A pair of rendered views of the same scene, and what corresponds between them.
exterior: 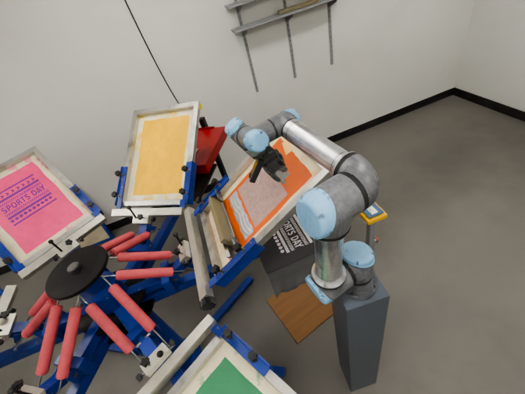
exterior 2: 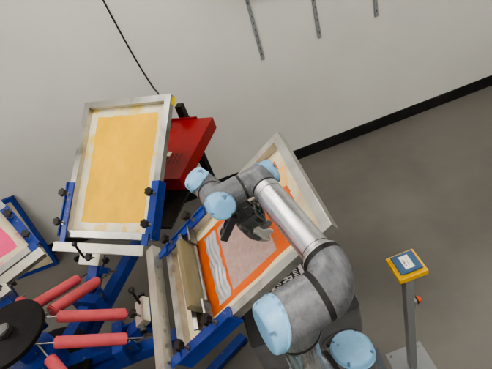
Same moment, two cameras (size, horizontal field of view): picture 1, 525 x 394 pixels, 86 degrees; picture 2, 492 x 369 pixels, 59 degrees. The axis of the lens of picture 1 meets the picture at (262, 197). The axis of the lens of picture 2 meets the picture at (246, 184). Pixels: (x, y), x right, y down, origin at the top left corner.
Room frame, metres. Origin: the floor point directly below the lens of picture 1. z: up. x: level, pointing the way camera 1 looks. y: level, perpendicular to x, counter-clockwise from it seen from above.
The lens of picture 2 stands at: (-0.03, -0.22, 2.59)
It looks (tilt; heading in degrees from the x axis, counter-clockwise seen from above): 40 degrees down; 7
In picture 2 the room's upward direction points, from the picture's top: 20 degrees counter-clockwise
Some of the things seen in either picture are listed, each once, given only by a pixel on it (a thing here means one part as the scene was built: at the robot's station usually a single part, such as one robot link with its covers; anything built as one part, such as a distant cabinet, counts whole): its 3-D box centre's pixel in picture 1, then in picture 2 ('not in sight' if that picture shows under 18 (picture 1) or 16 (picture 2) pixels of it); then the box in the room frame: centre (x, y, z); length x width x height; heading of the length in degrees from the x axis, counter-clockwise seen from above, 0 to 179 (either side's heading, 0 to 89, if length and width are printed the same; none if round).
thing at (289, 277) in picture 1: (305, 269); (308, 340); (0.98, -0.12, 0.77); 0.46 x 0.09 x 0.36; 98
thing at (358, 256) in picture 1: (355, 261); (352, 358); (0.57, -0.26, 1.37); 0.13 x 0.12 x 0.14; 109
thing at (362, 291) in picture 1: (357, 277); not in sight; (0.57, -0.27, 1.25); 0.15 x 0.15 x 0.10
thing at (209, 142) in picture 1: (194, 150); (168, 152); (2.33, 0.47, 1.06); 0.61 x 0.46 x 0.12; 158
